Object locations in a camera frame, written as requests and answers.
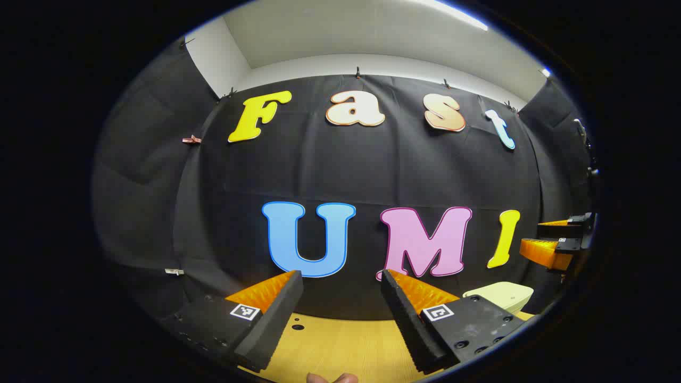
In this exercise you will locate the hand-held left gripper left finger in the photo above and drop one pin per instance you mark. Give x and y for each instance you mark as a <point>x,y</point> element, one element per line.
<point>276,319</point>

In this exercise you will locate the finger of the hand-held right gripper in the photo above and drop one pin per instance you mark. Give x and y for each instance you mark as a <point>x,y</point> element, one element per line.
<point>542,252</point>
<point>561,231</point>

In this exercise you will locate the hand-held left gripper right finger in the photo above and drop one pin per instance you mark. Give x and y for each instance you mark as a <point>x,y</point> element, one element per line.
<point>404,324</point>

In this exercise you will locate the green desktop garbage bin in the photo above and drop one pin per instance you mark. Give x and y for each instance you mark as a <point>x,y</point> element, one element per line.
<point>503,295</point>

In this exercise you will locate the wooden desktop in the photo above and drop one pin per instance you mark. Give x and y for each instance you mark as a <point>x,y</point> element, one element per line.
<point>340,346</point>

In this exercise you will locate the white cloth clip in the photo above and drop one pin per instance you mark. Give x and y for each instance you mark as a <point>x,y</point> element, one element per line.
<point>174,272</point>

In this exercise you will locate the black backdrop cloth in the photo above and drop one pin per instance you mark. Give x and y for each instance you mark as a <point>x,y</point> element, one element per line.
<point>330,170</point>

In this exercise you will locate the red cloth clip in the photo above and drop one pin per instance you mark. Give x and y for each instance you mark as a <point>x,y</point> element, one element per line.
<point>191,140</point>

